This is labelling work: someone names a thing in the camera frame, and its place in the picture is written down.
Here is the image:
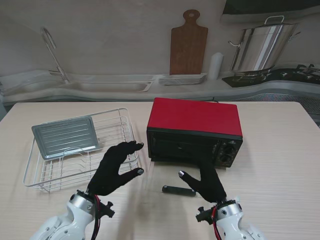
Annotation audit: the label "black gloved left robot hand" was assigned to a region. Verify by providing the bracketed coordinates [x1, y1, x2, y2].
[87, 140, 145, 197]

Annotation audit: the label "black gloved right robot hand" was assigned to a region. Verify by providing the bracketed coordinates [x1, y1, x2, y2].
[177, 158, 228, 203]

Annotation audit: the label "glass oven door black handle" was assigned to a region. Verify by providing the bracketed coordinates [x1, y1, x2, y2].
[144, 159, 216, 201]

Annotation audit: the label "black oven timer knob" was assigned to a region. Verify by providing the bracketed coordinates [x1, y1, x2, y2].
[220, 154, 234, 165]

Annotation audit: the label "red and black toaster oven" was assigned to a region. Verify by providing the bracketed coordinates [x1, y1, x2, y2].
[145, 97, 244, 171]

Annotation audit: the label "steel kitchen sink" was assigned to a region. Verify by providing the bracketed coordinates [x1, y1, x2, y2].
[57, 80, 154, 94]

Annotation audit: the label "stack of white plates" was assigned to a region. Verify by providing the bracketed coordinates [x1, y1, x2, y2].
[158, 72, 208, 86]

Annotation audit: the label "white cylindrical bottle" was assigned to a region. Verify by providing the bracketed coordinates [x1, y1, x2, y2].
[208, 52, 224, 81]

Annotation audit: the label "black gas stove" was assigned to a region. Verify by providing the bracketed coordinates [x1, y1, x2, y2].
[221, 63, 320, 88]

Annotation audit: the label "chrome kitchen faucet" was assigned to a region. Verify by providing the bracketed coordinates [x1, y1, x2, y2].
[41, 27, 70, 85]

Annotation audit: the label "brown wooden cutting board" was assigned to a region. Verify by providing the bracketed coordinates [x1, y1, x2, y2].
[169, 9, 209, 76]

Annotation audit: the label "stainless steel stockpot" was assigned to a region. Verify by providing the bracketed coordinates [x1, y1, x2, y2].
[227, 15, 301, 73]

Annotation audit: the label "dark range hood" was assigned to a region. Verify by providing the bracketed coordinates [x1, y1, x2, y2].
[219, 0, 320, 25]

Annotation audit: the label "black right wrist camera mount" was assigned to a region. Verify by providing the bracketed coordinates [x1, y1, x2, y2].
[195, 206, 215, 223]

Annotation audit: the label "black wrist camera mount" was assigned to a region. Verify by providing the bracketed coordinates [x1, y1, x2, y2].
[195, 206, 215, 223]
[99, 201, 116, 219]

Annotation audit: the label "right wrist red black cables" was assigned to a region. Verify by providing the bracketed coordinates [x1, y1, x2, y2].
[211, 204, 223, 240]

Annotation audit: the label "wrist red black cables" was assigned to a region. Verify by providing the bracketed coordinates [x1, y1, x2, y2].
[211, 204, 223, 240]
[91, 194, 104, 240]

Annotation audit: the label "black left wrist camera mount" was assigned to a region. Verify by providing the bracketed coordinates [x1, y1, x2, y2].
[99, 201, 116, 219]

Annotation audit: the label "white wire dish rack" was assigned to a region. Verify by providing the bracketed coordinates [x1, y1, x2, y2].
[22, 107, 141, 194]

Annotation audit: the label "left wrist red black cables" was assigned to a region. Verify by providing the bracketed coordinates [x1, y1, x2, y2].
[91, 194, 104, 240]

